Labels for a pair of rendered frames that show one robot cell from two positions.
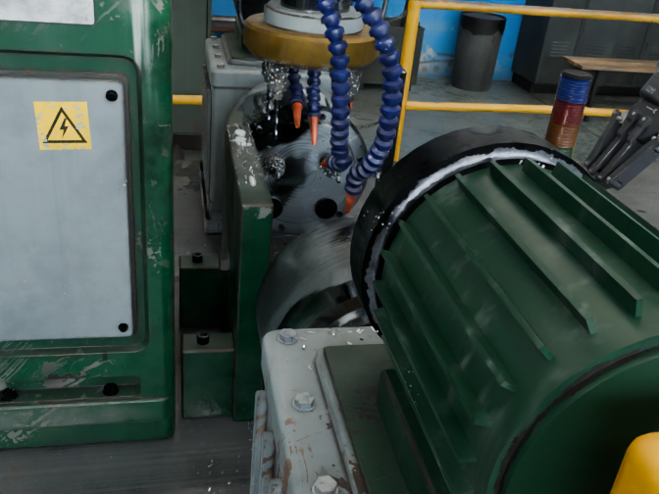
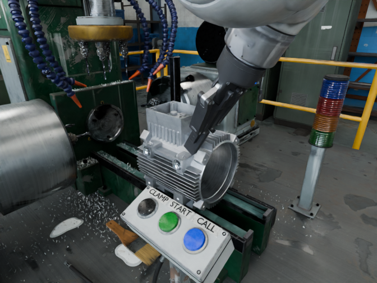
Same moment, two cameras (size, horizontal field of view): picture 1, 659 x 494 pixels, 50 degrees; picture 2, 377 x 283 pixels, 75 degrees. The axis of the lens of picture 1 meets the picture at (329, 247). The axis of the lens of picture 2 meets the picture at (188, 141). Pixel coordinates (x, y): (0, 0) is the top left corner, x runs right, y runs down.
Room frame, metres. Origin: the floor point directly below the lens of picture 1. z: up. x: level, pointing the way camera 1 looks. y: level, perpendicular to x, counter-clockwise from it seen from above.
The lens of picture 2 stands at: (0.71, -0.75, 1.33)
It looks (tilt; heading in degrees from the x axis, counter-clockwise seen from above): 25 degrees down; 56
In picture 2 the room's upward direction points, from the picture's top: straight up
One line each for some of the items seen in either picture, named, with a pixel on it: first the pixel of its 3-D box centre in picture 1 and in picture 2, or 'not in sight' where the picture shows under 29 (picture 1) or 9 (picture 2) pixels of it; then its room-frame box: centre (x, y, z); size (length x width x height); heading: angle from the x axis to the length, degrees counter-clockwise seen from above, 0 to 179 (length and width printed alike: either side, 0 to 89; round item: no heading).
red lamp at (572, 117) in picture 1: (567, 111); (329, 104); (1.38, -0.44, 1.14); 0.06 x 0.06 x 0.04
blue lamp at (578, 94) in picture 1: (573, 88); (334, 87); (1.38, -0.44, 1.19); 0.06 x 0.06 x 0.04
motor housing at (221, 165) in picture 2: not in sight; (188, 159); (1.03, -0.28, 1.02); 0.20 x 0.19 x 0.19; 105
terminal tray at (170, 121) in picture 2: not in sight; (176, 122); (1.02, -0.24, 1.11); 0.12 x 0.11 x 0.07; 105
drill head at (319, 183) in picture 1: (290, 148); (187, 103); (1.28, 0.09, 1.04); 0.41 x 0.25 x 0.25; 14
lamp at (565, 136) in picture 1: (562, 132); (325, 121); (1.38, -0.44, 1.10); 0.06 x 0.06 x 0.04
